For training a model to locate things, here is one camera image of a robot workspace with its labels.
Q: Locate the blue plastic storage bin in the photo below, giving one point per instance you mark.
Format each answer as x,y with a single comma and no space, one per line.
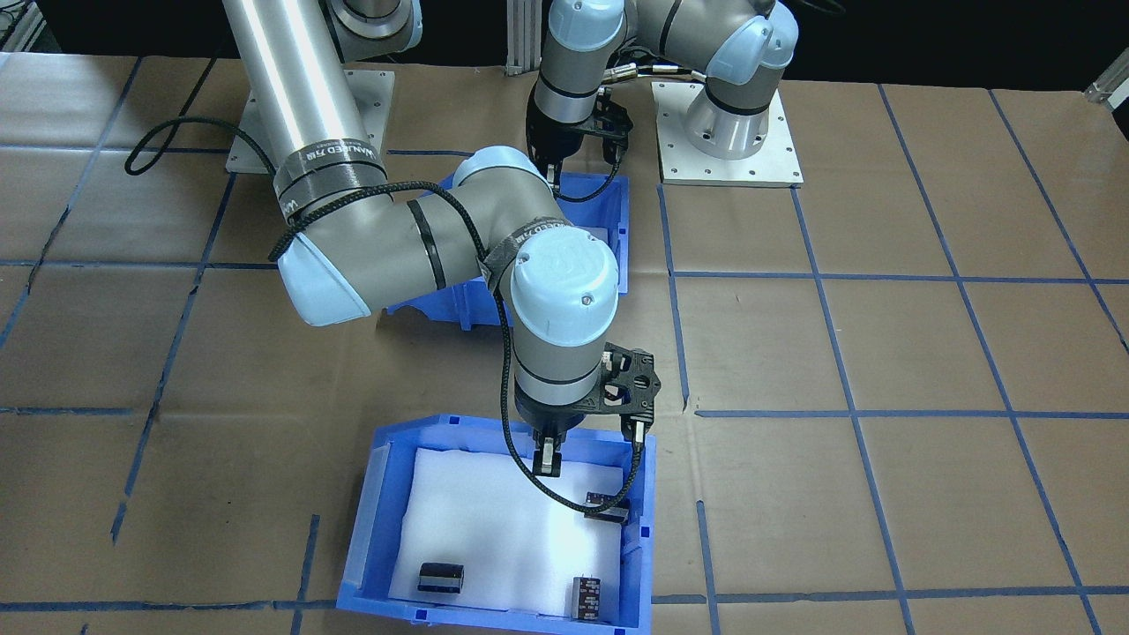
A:
370,529
622,238

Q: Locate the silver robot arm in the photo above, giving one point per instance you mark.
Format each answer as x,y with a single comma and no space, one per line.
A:
741,53
300,88

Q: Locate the dark patterned small box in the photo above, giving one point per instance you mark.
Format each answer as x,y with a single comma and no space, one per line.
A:
586,599

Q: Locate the white foam pad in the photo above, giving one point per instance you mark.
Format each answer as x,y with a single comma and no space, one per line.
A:
494,520

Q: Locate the dark brown rectangular component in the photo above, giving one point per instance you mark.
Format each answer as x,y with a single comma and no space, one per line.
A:
441,578

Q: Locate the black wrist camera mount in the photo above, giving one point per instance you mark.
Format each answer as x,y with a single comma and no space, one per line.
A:
631,384
610,123

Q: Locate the small dark box by wall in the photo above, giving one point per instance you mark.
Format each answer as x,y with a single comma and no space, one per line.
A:
607,505

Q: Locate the aluminium profile post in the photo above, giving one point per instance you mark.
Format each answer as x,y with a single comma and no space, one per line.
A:
527,35

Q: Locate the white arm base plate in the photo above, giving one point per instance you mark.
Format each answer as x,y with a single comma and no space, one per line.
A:
370,115
776,159

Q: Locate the aluminium frame bar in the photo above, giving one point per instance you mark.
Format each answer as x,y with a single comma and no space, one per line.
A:
1110,88

